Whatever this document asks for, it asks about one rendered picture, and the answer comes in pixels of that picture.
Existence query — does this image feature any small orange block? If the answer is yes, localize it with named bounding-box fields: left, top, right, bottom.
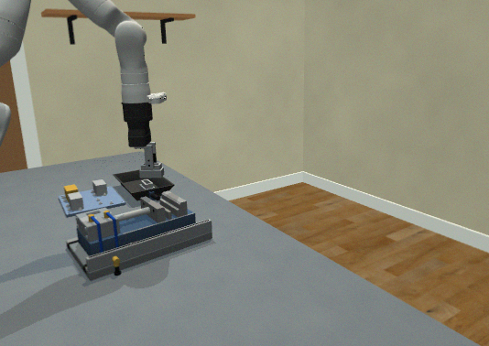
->
left=64, top=184, right=78, bottom=202

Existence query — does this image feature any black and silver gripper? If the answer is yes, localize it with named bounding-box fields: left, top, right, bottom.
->
left=121, top=83, right=167, bottom=168

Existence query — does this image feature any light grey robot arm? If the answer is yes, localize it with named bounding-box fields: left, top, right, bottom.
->
left=0, top=0, right=148, bottom=146

